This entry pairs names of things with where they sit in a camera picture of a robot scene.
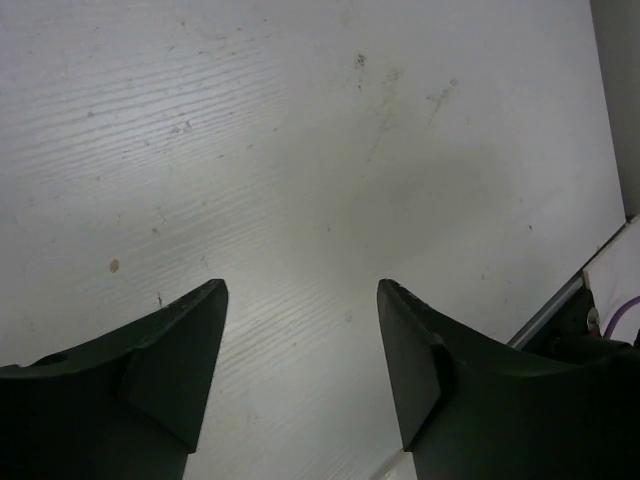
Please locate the aluminium table edge rail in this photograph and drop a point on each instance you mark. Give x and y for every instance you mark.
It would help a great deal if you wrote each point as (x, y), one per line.
(611, 277)

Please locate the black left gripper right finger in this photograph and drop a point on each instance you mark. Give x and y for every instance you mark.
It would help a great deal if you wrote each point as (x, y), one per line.
(470, 407)

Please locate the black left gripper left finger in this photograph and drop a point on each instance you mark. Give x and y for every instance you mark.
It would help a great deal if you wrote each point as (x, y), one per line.
(129, 404)

